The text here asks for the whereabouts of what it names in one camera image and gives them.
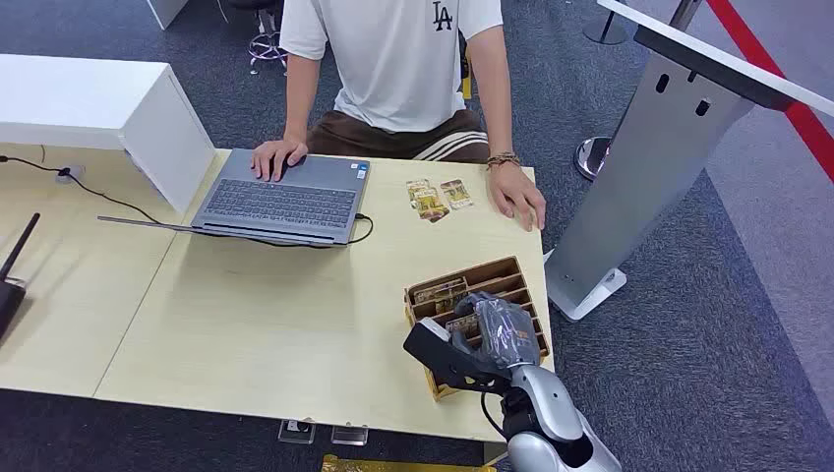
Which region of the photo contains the black router with antenna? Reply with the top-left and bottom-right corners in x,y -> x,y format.
0,212 -> 41,341

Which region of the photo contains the gold foil sheet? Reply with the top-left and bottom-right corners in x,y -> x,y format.
321,453 -> 498,472

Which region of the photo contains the black laptop power cable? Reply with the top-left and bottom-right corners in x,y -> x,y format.
247,212 -> 376,250

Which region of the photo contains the person's right hand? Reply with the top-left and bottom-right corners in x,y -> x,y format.
250,138 -> 310,183

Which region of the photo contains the beaded bracelet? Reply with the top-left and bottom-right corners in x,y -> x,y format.
485,151 -> 523,172

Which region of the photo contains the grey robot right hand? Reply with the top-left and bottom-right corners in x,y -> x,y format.
452,292 -> 543,372

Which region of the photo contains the person's left hand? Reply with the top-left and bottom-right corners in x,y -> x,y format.
486,162 -> 549,234

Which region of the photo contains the chrome stanchion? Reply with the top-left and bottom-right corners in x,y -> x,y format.
572,0 -> 703,182
581,7 -> 628,47

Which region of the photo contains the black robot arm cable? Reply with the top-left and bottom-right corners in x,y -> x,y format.
480,390 -> 506,440

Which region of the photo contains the pale wrist camera, black bracket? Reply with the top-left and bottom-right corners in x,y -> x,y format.
402,318 -> 513,396

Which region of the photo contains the person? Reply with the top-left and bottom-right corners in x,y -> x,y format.
249,0 -> 549,234

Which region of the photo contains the wooden slotted card holder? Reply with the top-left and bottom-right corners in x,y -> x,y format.
403,256 -> 552,402

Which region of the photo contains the grey laptop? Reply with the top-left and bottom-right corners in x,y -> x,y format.
97,147 -> 372,249

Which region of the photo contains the white cabinet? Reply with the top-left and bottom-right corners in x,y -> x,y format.
0,53 -> 217,216

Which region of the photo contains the red barrier belt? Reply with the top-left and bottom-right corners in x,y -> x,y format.
705,0 -> 834,184

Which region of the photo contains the white furniture panel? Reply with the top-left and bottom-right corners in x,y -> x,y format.
144,0 -> 190,31

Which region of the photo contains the clear acrylic clip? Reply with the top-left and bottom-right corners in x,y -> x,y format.
329,423 -> 370,447
277,418 -> 318,446

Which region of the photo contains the silver kiosk stand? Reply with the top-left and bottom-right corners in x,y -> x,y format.
544,0 -> 834,324

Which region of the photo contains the thin black desk cable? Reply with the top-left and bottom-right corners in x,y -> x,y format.
0,154 -> 161,226

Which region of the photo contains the chrome stool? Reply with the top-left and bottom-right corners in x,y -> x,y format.
227,0 -> 289,76

